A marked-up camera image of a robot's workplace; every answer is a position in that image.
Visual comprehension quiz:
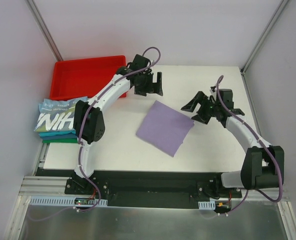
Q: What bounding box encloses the purple t-shirt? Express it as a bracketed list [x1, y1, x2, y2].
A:
[136, 101, 194, 157]

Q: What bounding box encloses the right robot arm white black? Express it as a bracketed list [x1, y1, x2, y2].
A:
[181, 86, 284, 198]

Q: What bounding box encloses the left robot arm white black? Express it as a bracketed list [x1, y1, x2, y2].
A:
[65, 54, 163, 195]

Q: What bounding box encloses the red plastic bin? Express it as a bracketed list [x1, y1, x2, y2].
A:
[49, 55, 126, 101]

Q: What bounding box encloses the folded green shirt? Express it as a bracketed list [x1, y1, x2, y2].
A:
[42, 138, 78, 144]

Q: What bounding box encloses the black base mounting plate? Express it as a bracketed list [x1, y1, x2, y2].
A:
[65, 170, 241, 209]

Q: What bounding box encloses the folded teal shirt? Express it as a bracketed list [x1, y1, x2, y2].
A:
[39, 132, 77, 140]

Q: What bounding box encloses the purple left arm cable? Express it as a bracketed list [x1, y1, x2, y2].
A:
[77, 46, 162, 186]

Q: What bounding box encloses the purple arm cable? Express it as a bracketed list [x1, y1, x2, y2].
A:
[216, 74, 285, 203]
[77, 46, 162, 186]

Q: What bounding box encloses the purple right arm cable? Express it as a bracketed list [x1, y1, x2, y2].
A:
[216, 74, 285, 203]

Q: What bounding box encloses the right aluminium frame post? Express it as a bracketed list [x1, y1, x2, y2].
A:
[240, 0, 290, 76]

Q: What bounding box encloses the aluminium frame post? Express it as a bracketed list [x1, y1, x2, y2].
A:
[240, 0, 290, 76]
[25, 0, 63, 62]

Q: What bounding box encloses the right white cable duct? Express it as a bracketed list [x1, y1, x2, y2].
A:
[198, 200, 216, 211]

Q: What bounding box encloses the white cable duct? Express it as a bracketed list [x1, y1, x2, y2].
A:
[30, 196, 108, 208]
[198, 200, 216, 211]

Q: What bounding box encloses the left white cable duct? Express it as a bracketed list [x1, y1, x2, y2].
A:
[30, 196, 108, 208]

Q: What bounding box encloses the left aluminium frame post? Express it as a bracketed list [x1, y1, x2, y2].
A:
[25, 0, 63, 62]

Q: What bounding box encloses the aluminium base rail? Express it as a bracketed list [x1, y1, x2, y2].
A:
[20, 175, 71, 196]

